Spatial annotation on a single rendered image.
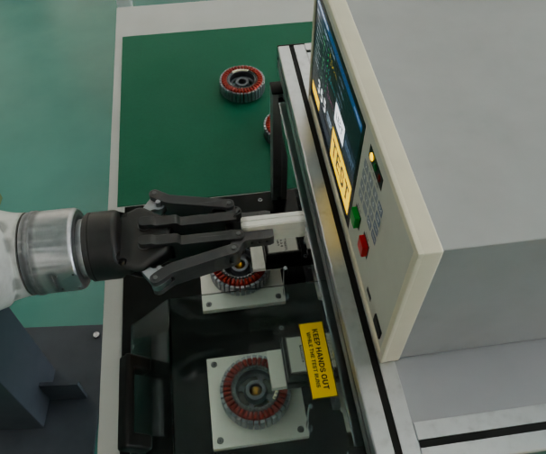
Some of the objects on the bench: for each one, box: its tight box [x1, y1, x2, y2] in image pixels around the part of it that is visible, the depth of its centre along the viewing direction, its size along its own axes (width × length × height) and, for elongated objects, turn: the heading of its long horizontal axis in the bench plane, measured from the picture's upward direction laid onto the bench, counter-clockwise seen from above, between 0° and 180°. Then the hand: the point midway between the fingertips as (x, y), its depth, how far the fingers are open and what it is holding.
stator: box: [219, 65, 265, 103], centre depth 143 cm, size 11×11×4 cm
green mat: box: [117, 22, 313, 207], centre depth 144 cm, size 94×61×1 cm, turn 98°
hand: (273, 226), depth 64 cm, fingers closed
